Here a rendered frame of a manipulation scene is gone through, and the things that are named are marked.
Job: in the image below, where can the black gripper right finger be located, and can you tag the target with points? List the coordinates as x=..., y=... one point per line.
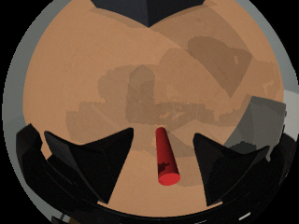
x=221, y=167

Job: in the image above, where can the red peg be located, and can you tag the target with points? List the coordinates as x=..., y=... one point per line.
x=168, y=173

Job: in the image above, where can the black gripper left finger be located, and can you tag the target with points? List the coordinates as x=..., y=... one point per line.
x=99, y=163

